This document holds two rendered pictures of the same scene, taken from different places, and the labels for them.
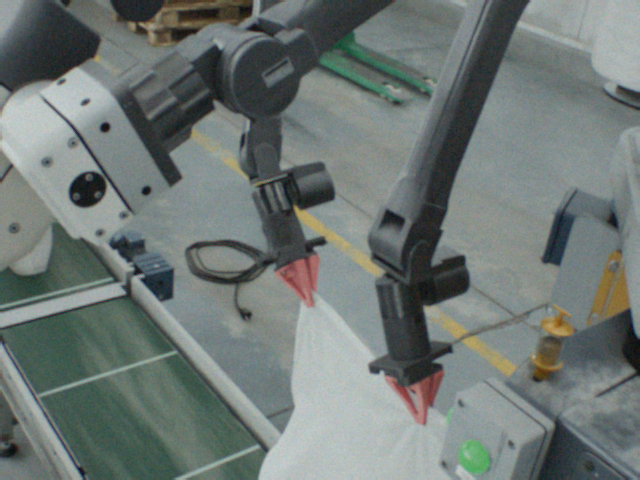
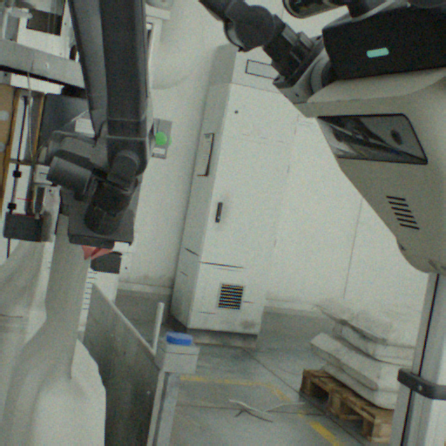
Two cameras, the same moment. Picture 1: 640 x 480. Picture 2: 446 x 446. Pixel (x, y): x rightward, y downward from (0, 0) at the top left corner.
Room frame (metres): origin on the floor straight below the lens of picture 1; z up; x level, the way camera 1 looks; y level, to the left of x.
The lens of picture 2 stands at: (2.16, 0.64, 1.23)
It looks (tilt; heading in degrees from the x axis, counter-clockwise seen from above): 3 degrees down; 201
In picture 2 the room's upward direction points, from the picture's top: 10 degrees clockwise
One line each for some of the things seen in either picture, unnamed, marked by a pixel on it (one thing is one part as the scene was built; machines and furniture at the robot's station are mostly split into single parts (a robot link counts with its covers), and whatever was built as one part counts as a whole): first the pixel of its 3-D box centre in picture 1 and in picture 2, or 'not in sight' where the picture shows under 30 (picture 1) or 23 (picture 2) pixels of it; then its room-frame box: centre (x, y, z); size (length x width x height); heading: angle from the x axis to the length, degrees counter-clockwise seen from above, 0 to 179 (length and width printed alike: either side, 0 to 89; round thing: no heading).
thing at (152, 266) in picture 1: (134, 263); not in sight; (2.22, 0.60, 0.35); 0.30 x 0.15 x 0.15; 40
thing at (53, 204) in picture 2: not in sight; (50, 212); (0.67, -0.33, 1.08); 0.03 x 0.01 x 0.13; 130
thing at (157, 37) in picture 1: (200, 18); not in sight; (6.46, 1.19, 0.07); 1.20 x 0.82 x 0.14; 128
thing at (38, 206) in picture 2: not in sight; (39, 199); (0.75, -0.31, 1.11); 0.03 x 0.03 x 0.06
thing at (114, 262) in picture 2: not in sight; (112, 261); (0.57, -0.21, 0.98); 0.09 x 0.05 x 0.05; 130
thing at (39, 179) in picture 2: not in sight; (44, 184); (0.74, -0.31, 1.14); 0.05 x 0.04 x 0.16; 130
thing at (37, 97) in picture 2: not in sight; (23, 127); (0.67, -0.44, 1.26); 0.22 x 0.05 x 0.16; 40
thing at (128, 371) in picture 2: not in sight; (111, 379); (0.02, -0.44, 0.54); 1.05 x 0.02 x 0.41; 40
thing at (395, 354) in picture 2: not in sight; (385, 341); (-2.33, 0.06, 0.44); 0.66 x 0.42 x 0.14; 34
